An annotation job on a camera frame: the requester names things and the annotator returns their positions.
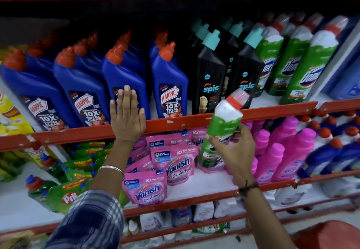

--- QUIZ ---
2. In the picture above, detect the row of blue orange-capped bottles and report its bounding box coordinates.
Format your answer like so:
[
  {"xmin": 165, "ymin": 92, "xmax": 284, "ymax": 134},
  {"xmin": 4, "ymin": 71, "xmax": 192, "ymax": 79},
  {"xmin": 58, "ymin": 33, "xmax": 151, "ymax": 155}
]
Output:
[{"xmin": 0, "ymin": 29, "xmax": 189, "ymax": 132}]

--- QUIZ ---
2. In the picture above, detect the row of light blue bottles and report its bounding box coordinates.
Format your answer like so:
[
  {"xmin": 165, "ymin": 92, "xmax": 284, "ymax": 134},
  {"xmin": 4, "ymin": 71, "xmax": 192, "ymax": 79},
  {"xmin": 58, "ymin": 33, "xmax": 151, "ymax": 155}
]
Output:
[{"xmin": 321, "ymin": 15, "xmax": 360, "ymax": 100}]

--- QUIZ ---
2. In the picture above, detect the red metal shelf rail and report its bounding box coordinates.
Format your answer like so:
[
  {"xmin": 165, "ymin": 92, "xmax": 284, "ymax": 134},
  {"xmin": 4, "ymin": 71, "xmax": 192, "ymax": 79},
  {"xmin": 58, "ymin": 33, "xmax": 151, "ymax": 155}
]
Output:
[
  {"xmin": 317, "ymin": 98, "xmax": 360, "ymax": 115},
  {"xmin": 0, "ymin": 179, "xmax": 298, "ymax": 236},
  {"xmin": 295, "ymin": 169, "xmax": 360, "ymax": 186},
  {"xmin": 120, "ymin": 203, "xmax": 360, "ymax": 245},
  {"xmin": 26, "ymin": 101, "xmax": 319, "ymax": 147},
  {"xmin": 0, "ymin": 134, "xmax": 35, "ymax": 152}
]

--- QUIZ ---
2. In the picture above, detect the stack of yellow packets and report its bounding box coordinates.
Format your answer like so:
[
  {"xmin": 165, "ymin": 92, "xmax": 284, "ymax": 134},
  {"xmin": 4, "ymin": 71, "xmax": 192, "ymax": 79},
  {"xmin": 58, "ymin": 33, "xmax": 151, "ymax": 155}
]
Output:
[{"xmin": 0, "ymin": 47, "xmax": 36, "ymax": 137}]

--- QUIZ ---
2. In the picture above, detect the row of green cleaner bottles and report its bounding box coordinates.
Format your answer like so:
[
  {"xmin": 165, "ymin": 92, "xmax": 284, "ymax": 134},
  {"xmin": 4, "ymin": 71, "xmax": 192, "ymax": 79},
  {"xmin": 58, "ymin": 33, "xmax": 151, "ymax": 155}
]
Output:
[{"xmin": 253, "ymin": 11, "xmax": 350, "ymax": 105}]

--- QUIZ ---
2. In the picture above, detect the stack of yellow-green packets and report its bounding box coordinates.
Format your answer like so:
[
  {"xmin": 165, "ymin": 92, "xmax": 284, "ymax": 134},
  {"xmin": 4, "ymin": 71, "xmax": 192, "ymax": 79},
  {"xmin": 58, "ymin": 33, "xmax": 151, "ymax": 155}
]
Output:
[{"xmin": 0, "ymin": 146, "xmax": 58, "ymax": 183}]

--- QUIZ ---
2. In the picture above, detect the row of black teal-capped bottles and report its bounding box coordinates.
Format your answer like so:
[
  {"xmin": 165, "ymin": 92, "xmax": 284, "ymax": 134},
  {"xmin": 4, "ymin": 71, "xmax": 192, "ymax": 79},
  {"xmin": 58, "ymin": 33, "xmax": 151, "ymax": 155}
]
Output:
[{"xmin": 187, "ymin": 17, "xmax": 265, "ymax": 115}]

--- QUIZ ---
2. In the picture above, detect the silver metal bracelet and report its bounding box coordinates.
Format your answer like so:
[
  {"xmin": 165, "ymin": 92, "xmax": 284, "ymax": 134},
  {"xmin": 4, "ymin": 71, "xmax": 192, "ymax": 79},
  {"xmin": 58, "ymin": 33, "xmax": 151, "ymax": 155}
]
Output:
[{"xmin": 97, "ymin": 165, "xmax": 126, "ymax": 181}]

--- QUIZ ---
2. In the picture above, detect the row of white bottles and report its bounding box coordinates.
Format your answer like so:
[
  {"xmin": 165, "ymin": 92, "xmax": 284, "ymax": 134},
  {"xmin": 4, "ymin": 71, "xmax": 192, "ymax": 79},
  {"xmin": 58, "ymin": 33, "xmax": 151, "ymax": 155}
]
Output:
[{"xmin": 264, "ymin": 173, "xmax": 360, "ymax": 208}]

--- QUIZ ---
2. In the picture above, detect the pile of green dishwash pouches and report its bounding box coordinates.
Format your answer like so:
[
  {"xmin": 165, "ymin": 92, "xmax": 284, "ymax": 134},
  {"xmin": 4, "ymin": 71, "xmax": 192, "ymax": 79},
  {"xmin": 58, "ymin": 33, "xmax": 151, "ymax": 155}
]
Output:
[{"xmin": 25, "ymin": 140, "xmax": 130, "ymax": 215}]

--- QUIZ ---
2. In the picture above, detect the green red-capped cleaner bottle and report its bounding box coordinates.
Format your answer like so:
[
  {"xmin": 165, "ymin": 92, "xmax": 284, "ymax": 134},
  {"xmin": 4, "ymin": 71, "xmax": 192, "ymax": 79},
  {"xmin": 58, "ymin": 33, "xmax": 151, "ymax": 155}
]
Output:
[{"xmin": 197, "ymin": 88, "xmax": 251, "ymax": 171}]

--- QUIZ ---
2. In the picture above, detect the row of white refill pouches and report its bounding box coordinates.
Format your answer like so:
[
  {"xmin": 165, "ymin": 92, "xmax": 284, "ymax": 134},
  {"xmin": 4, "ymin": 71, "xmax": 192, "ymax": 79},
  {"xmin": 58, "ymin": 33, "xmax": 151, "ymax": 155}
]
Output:
[{"xmin": 122, "ymin": 198, "xmax": 246, "ymax": 242}]

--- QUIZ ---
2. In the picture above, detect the person's right forearm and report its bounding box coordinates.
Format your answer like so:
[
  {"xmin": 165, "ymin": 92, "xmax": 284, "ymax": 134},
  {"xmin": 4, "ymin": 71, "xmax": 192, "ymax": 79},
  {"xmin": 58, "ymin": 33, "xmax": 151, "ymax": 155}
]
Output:
[{"xmin": 238, "ymin": 182, "xmax": 297, "ymax": 249}]

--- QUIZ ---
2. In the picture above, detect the white shelf board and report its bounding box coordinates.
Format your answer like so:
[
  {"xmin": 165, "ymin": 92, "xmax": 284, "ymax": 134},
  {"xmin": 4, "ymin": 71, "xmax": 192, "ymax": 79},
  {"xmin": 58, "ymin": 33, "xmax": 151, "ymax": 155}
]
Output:
[{"xmin": 0, "ymin": 156, "xmax": 299, "ymax": 231}]

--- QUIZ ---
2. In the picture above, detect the row of pink bottles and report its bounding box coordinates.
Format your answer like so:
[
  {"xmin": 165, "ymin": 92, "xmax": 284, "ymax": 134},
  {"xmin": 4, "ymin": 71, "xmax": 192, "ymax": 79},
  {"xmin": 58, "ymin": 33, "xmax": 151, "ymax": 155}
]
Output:
[{"xmin": 224, "ymin": 116, "xmax": 317, "ymax": 185}]

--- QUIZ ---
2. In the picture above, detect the person's left forearm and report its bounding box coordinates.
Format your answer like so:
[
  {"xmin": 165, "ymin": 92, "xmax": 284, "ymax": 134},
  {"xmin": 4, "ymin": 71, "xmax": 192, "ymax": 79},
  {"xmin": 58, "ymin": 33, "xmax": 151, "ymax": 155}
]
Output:
[{"xmin": 88, "ymin": 140, "xmax": 140, "ymax": 201}]

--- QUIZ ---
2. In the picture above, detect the person's right hand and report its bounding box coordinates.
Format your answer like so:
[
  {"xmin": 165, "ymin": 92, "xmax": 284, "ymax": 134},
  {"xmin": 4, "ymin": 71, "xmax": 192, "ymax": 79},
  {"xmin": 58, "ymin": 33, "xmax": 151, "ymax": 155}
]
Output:
[{"xmin": 206, "ymin": 122, "xmax": 257, "ymax": 187}]

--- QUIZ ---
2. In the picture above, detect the blue plaid shirt sleeve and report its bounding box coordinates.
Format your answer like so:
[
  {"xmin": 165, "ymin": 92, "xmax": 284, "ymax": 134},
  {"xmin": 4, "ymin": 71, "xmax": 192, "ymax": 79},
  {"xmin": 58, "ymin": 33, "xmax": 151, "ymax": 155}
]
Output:
[{"xmin": 42, "ymin": 189, "xmax": 126, "ymax": 249}]

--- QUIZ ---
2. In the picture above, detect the person's left hand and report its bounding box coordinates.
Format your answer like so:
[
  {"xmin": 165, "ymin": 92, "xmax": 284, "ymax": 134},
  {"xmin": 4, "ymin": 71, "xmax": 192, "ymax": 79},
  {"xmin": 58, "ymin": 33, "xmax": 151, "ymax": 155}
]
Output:
[{"xmin": 109, "ymin": 85, "xmax": 147, "ymax": 144}]

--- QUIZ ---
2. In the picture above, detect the red plastic basket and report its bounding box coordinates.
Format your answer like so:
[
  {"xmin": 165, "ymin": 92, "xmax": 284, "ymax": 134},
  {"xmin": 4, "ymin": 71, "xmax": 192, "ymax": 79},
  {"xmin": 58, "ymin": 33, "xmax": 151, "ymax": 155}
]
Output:
[{"xmin": 291, "ymin": 220, "xmax": 360, "ymax": 249}]

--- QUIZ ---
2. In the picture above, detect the black thread wristband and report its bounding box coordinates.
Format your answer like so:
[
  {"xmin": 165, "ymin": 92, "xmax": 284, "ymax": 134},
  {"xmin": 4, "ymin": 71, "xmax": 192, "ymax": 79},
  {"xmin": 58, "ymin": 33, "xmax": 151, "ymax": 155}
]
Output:
[{"xmin": 238, "ymin": 180, "xmax": 260, "ymax": 197}]

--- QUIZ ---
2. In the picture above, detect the pile of pink detergent pouches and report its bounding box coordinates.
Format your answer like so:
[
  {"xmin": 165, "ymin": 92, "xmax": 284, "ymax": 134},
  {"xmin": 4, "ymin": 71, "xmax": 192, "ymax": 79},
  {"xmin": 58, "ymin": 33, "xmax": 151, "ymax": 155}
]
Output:
[{"xmin": 122, "ymin": 127, "xmax": 209, "ymax": 206}]

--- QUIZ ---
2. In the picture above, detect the row of blue-white orange-capped bottles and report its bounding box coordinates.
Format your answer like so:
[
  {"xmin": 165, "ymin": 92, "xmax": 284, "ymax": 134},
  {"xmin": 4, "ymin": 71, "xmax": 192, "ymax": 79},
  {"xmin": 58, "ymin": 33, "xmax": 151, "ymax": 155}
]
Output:
[{"xmin": 296, "ymin": 109, "xmax": 360, "ymax": 179}]

